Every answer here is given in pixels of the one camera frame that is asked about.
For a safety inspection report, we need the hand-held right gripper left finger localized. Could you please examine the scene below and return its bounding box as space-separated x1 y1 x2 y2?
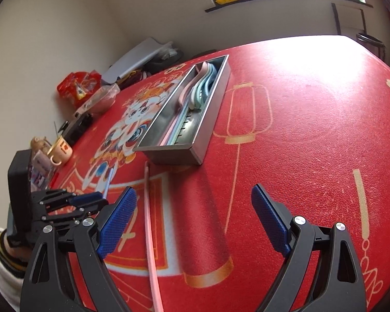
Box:
19 186 139 312

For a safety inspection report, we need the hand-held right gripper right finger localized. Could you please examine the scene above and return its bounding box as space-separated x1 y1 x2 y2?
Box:
251 184 368 312

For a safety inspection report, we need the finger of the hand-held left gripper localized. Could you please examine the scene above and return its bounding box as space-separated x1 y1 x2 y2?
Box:
33 201 110 232
31 188 104 214

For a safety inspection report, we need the pink chopstick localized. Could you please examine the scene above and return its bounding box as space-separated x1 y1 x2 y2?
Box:
144 166 165 312

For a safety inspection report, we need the bunch of coloured chopsticks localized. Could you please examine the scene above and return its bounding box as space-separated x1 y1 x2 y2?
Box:
161 104 196 146

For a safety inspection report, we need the stainless steel cutlery tray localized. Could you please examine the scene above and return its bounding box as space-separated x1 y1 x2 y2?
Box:
132 54 231 166

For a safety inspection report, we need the teal green spoon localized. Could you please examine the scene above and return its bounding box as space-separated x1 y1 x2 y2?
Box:
188 81 212 110

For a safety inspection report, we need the pink spoon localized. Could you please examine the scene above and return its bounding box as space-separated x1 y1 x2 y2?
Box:
178 62 209 108

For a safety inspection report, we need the beige cup with red print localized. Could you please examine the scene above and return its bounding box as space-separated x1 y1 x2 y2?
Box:
49 137 74 166

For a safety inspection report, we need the clear plastic packet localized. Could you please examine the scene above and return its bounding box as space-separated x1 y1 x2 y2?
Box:
32 151 54 191

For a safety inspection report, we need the small brown teapot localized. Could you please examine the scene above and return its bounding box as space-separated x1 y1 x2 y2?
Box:
31 136 53 155

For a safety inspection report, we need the black device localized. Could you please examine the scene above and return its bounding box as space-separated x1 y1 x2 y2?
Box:
60 114 94 147

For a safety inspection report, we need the bowl in plastic bag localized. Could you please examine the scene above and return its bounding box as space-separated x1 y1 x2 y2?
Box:
74 83 120 118

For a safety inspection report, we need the red printed tablecloth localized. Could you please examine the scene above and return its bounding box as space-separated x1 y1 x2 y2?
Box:
44 36 390 312

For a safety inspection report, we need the red snack bag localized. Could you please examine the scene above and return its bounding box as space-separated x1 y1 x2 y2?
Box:
57 70 103 108

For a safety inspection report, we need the grey white board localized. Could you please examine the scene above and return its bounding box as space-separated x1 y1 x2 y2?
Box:
102 37 173 85

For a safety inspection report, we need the silver black electric cooker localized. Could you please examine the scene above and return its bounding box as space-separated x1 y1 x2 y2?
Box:
356 32 387 62

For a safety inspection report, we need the dark window sill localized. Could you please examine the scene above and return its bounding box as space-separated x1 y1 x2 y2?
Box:
204 0 374 14

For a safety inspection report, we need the black metal frame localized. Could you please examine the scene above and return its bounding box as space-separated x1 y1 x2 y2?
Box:
331 3 368 36

